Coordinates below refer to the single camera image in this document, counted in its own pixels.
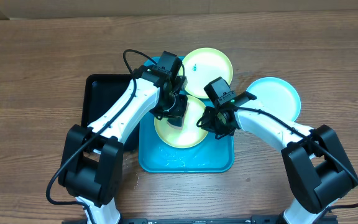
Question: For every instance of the light blue plate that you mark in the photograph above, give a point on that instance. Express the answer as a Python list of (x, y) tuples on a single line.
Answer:
[(278, 96)]

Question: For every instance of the yellow plate front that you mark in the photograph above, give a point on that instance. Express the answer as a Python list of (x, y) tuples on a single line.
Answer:
[(188, 135)]

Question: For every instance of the teal plastic tray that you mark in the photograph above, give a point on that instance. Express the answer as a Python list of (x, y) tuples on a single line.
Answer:
[(210, 155)]

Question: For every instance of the yellow plate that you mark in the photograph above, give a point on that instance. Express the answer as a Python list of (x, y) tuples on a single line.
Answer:
[(188, 135), (202, 66)]

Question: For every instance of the yellow plate rear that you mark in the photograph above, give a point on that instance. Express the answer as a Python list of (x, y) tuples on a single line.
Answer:
[(202, 66)]

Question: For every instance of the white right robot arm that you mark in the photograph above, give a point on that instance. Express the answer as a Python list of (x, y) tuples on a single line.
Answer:
[(318, 169)]

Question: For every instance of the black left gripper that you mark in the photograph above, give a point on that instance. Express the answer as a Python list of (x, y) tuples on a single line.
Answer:
[(179, 111)]

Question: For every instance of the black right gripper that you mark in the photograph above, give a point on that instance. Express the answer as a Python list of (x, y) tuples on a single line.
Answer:
[(210, 127)]

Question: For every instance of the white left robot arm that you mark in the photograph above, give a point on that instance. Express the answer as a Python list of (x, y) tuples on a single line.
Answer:
[(91, 167)]

